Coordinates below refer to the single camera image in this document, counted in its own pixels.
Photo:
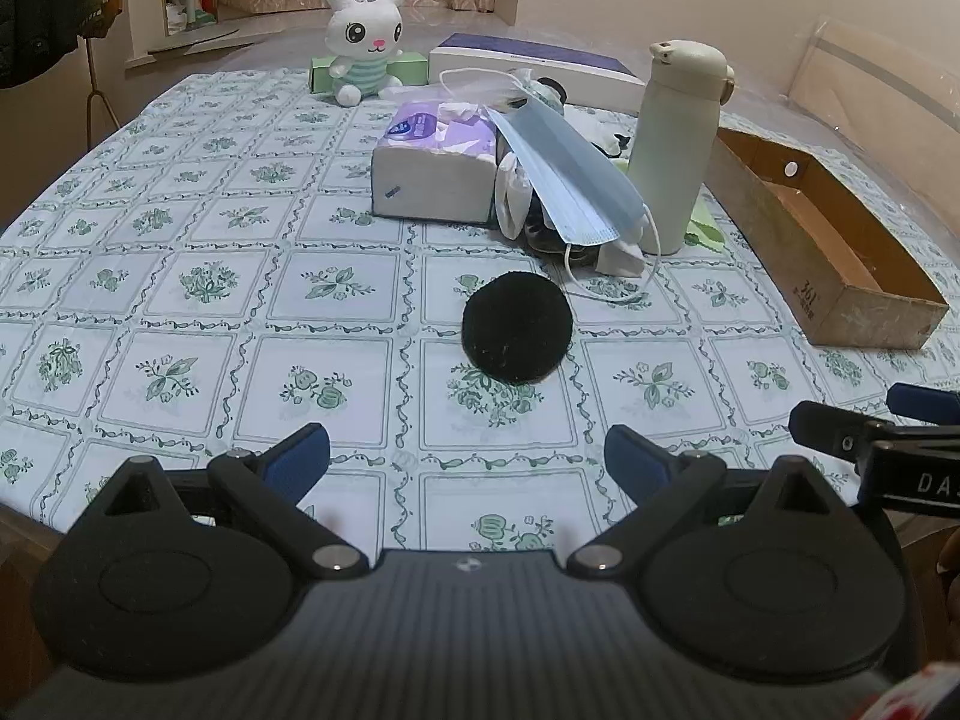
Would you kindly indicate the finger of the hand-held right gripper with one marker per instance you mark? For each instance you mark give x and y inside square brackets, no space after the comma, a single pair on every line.
[922,401]
[825,427]

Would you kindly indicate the blue face mask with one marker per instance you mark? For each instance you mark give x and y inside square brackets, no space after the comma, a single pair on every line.
[570,172]

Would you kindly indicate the white plastic bag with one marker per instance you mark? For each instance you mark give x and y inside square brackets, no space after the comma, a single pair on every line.
[517,86]

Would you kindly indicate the white bunny plush toy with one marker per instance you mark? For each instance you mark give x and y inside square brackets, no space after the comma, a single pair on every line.
[367,30]

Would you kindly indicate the purple tissue pack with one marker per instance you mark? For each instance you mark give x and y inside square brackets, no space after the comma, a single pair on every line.
[427,180]

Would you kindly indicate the black jacket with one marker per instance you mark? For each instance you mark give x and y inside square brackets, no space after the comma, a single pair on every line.
[37,7]

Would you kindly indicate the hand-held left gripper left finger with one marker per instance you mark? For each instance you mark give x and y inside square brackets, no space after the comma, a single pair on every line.
[300,457]

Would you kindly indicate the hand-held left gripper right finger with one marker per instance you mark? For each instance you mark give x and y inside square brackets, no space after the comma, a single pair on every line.
[637,461]

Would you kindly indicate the flat white and blue box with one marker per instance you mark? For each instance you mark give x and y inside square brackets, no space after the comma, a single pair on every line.
[525,52]

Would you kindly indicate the metal coat rack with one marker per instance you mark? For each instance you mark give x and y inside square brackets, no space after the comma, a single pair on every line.
[91,67]

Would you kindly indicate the white tissue sheet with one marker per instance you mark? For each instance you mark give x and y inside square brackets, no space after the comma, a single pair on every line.
[514,195]

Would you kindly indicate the black round pad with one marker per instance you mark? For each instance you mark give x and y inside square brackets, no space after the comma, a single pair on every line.
[517,326]

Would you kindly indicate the brown cardboard box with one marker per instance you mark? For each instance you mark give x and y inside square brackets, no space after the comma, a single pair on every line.
[772,225]

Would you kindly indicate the white thermos bottle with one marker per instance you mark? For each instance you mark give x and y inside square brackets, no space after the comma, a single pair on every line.
[667,150]

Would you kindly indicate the light green box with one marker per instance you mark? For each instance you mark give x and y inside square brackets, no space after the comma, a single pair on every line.
[409,69]

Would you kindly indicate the red white patterned clothing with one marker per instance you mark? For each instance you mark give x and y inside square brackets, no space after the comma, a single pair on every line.
[922,697]

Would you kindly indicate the light green cloth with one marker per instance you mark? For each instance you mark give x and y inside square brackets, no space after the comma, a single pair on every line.
[705,229]

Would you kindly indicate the black and white plush toy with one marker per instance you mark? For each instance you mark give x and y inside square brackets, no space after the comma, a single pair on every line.
[551,88]

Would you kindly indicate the floral tablecloth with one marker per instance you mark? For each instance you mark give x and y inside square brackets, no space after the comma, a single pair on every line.
[225,277]

